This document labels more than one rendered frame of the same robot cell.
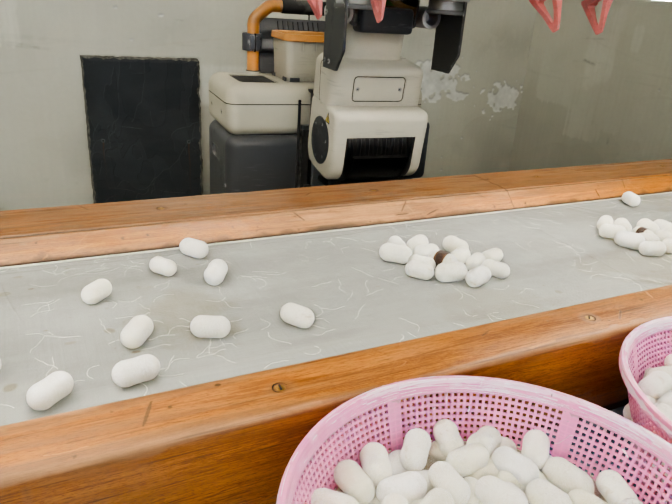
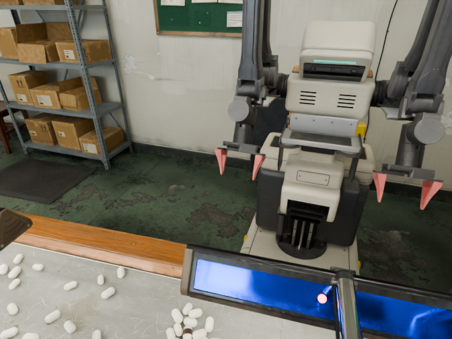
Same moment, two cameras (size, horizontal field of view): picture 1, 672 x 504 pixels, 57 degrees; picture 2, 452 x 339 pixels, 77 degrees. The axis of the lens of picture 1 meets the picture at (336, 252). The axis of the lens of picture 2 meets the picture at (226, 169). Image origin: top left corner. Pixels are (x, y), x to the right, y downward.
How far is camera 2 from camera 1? 74 cm
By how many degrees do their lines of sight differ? 38
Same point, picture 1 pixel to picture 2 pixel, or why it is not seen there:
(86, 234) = (98, 251)
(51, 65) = not seen: hidden behind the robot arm
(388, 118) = (312, 195)
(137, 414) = not seen: outside the picture
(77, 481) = not seen: outside the picture
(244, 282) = (115, 301)
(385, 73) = (316, 171)
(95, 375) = (29, 329)
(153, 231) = (118, 257)
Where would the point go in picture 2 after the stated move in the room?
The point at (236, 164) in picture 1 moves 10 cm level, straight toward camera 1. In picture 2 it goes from (261, 181) to (252, 190)
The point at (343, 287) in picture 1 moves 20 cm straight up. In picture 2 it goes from (138, 325) to (124, 270)
